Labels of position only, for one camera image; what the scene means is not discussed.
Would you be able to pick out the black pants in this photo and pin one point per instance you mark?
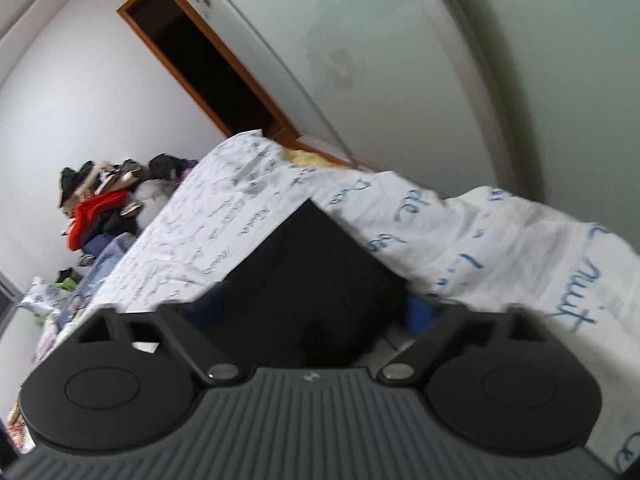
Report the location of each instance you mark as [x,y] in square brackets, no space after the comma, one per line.
[310,270]

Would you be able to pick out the yellow bed sheet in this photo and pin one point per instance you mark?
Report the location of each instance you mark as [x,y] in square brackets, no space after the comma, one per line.
[310,158]

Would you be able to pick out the grey floral pillow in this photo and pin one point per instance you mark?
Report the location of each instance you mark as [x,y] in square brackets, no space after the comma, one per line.
[37,297]

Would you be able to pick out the pile of folded clothes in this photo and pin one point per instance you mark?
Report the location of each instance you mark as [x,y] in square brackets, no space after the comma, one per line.
[95,210]

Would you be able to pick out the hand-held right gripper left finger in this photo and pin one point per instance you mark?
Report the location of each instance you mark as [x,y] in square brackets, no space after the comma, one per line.
[205,315]

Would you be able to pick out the floral patterned blanket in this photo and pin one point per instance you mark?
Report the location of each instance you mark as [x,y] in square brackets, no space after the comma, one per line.
[17,430]

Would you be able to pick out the blue starry mattress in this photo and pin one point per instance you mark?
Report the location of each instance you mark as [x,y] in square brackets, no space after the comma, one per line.
[107,255]

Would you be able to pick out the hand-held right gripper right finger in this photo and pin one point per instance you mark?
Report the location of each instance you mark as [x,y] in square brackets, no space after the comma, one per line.
[422,320]

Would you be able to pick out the white script-printed bed cover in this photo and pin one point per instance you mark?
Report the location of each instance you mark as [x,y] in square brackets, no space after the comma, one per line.
[500,260]

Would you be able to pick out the wooden framed wardrobe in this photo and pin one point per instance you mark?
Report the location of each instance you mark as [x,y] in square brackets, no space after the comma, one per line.
[290,135]

